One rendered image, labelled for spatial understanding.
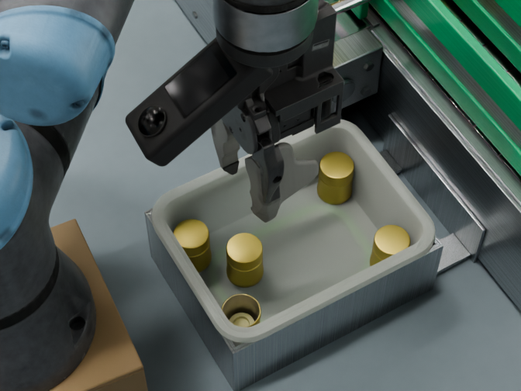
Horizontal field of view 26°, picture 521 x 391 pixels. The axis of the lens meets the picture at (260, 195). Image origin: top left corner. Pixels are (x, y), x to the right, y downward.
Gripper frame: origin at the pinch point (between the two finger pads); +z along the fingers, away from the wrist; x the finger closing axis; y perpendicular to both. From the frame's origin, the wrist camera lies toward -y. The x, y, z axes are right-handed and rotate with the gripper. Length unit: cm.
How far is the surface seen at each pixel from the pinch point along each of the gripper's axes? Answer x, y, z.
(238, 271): -1.2, -1.2, 10.6
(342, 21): 14.2, 19.6, 2.3
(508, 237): -12.3, 20.9, 7.2
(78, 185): 18.5, -8.9, 15.4
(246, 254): -0.9, -0.2, 8.9
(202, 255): 2.1, -3.2, 10.8
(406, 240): -7.1, 13.4, 8.9
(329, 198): 2.5, 11.3, 12.5
